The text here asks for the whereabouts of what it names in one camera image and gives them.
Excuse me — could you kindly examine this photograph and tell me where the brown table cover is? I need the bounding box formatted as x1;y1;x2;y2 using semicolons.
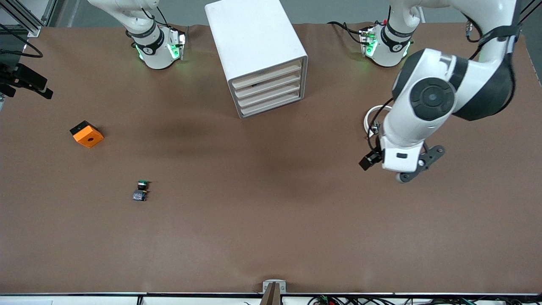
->
0;22;542;295

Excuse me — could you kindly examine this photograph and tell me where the black base cable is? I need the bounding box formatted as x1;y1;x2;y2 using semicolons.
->
328;21;365;45

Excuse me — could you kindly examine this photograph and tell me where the green push button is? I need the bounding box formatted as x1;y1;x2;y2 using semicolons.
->
133;180;150;202

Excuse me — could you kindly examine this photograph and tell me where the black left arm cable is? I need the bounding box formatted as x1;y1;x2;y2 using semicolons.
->
366;19;517;154

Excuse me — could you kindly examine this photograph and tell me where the white table edge rail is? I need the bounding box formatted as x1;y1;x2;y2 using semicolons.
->
0;291;542;305

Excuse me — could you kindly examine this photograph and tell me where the white curved plastic piece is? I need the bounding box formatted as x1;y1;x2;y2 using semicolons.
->
364;105;392;139

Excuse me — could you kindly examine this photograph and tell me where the white drawer cabinet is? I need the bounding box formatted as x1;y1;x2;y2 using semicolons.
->
205;0;308;119

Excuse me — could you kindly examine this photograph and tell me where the orange black button box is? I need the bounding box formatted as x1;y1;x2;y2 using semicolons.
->
70;120;104;149

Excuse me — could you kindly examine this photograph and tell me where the brown post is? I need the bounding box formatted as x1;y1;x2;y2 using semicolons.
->
259;283;282;305

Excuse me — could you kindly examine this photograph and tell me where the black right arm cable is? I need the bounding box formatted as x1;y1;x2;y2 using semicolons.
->
0;23;44;58

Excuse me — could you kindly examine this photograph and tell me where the aluminium profile frame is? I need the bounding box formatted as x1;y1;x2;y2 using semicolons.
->
520;0;542;26
0;0;58;38

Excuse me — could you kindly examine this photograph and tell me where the grey metal bracket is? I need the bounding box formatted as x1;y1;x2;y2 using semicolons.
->
263;280;287;294

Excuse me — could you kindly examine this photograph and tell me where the white plastic drawer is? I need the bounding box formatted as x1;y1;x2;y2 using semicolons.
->
234;70;303;99
236;80;304;108
239;89;304;118
231;59;303;89

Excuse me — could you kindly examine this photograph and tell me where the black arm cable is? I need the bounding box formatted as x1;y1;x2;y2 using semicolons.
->
0;23;44;58
366;19;517;154

